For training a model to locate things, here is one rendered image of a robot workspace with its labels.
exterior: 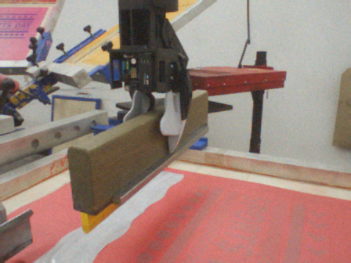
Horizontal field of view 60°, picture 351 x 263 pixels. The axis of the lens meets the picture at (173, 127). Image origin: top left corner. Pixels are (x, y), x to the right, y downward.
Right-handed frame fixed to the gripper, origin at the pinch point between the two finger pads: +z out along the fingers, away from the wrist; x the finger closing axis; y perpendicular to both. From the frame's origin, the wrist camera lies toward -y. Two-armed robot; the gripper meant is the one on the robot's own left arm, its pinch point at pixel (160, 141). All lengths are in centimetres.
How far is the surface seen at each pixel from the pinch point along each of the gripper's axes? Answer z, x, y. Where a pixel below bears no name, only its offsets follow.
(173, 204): 13.5, -0.3, -5.3
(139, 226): 13.5, -2.2, 3.3
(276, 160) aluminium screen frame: 9.9, 14.6, -26.9
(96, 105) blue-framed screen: 40, -173, -195
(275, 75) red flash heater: 0, 0, -127
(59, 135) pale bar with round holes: 7.6, -36.8, -14.9
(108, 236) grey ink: 13.0, -4.5, 8.2
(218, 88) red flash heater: 4, -19, -94
